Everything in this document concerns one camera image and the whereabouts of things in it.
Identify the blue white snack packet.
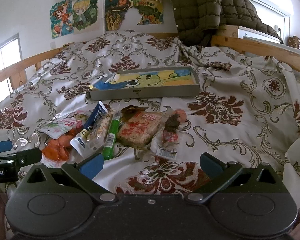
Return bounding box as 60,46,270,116
70,101,108,158

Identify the clear mixed nut snack bag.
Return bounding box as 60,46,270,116
85,108,115,154

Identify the orange snack bag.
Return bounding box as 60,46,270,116
42,128,77,161

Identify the pickled vegetable snack pouch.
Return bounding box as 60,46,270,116
38,111,90,139

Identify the dark dried fruit packet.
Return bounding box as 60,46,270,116
150,111,181,160

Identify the rice cracker snack pack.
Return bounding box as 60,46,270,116
117,111,163,148

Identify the small orange tangerine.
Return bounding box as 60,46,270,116
174,109,187,124

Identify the floral patterned bed cover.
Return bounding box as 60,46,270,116
0,29,300,230

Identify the window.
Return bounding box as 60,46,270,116
0,34,23,102

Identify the grey tray with painted lining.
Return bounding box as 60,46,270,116
89,67,200,101

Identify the white cabinet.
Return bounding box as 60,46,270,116
238,26,281,44

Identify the red brown box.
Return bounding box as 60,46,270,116
287,36,300,50

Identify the anime girl boy poster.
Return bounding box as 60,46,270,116
50,0,101,39

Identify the olive quilted jacket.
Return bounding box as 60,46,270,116
171,0,283,47

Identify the orange green torn painting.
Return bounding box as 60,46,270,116
104,0,164,31

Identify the wooden bed frame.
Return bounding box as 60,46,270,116
0,25,300,89

